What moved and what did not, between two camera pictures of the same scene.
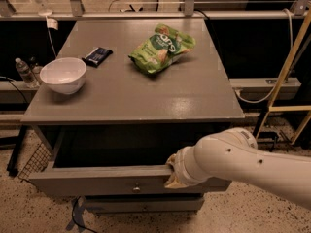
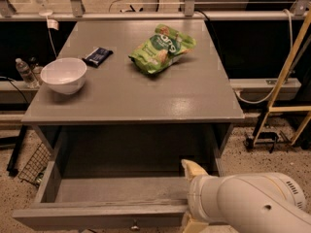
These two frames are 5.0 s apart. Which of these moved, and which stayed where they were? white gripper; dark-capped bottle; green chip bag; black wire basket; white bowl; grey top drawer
Moved: white gripper; grey top drawer
Stayed: green chip bag; dark-capped bottle; black wire basket; white bowl
